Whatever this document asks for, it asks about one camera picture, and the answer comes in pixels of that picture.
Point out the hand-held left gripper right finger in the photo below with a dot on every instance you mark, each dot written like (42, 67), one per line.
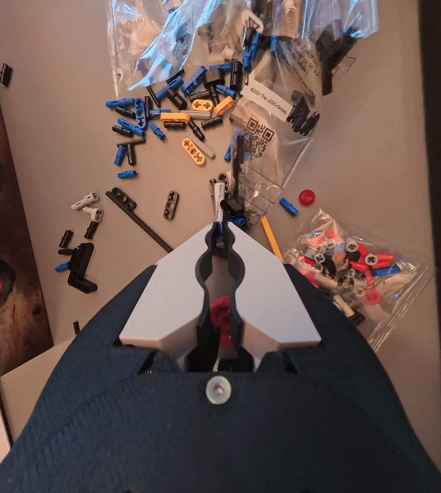
(274, 304)

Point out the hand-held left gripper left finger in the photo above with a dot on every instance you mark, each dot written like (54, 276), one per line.
(166, 304)

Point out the red wheel hub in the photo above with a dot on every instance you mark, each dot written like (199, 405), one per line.
(220, 319)

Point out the large clear bag of pins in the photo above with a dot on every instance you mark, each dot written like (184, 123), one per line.
(274, 134)

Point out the grey desk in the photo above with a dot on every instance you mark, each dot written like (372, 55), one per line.
(51, 134)

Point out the yellow axle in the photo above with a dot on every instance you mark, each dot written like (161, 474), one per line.
(271, 238)

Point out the long black axle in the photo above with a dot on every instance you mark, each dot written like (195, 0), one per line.
(147, 229)

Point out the small bag of red parts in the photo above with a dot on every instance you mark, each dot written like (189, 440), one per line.
(359, 269)

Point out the short black axle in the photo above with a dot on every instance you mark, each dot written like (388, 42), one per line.
(76, 327)

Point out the blue pin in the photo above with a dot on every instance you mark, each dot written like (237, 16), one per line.
(61, 267)
(289, 207)

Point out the black thin liftarm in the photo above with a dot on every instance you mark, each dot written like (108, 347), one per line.
(171, 205)
(124, 198)

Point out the black pin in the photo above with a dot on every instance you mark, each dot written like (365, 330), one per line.
(66, 239)
(6, 74)
(66, 252)
(91, 230)

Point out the red round tile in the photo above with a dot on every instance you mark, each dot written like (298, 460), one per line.
(307, 197)

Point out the white pin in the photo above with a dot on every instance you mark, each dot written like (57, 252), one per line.
(85, 201)
(94, 214)

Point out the printed toy set box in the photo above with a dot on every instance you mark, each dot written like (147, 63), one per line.
(4, 231)

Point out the orange short beam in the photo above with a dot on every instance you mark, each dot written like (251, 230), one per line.
(224, 106)
(174, 116)

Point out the pile of small loose pins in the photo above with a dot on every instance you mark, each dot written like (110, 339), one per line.
(120, 103)

